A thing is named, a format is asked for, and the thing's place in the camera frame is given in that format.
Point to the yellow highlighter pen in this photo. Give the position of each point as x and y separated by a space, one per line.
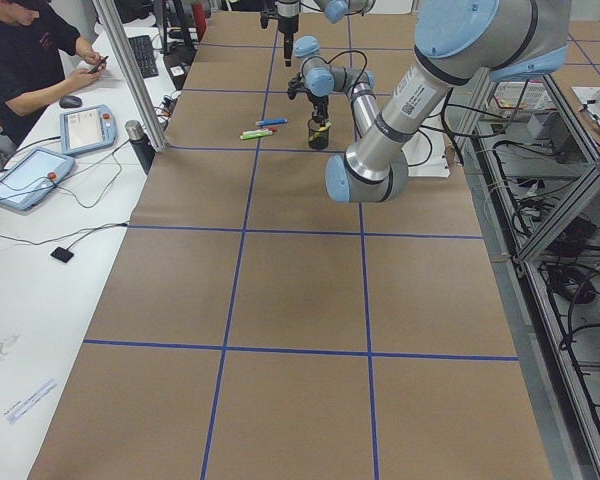
322 130

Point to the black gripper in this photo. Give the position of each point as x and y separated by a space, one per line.
316 99
286 20

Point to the aluminium frame post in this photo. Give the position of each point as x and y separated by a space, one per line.
110 19

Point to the teach pendant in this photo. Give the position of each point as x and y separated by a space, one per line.
32 178
88 129

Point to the black mesh pen cup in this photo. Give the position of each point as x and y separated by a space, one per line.
319 143

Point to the small black puck device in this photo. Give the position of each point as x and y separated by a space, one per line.
62 254

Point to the blue highlighter pen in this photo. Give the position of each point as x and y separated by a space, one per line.
271 122

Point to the black keyboard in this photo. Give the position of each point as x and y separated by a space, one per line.
143 51

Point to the far teach pendant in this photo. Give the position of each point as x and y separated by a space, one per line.
88 129

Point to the near teach pendant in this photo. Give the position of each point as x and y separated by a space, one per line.
32 178

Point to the dark water bottle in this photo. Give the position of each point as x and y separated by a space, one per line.
140 143

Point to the green highlighter pen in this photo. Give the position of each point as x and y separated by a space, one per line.
248 136

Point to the brown table mat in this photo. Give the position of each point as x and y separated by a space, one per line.
251 328

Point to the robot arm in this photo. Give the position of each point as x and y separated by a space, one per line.
513 40
336 10

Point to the seated person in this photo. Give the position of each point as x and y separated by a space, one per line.
42 60

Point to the black computer mouse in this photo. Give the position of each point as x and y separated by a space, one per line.
70 102

